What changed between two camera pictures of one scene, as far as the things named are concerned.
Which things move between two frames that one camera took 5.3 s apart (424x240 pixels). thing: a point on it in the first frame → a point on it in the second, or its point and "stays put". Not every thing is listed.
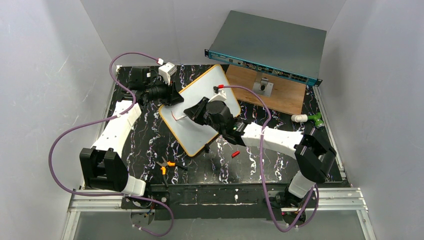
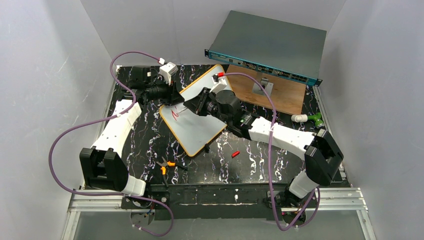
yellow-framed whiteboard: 193,135 stays put
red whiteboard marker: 179,118 → 184,109
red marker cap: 235,153 stays put
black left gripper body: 170,93 stays put
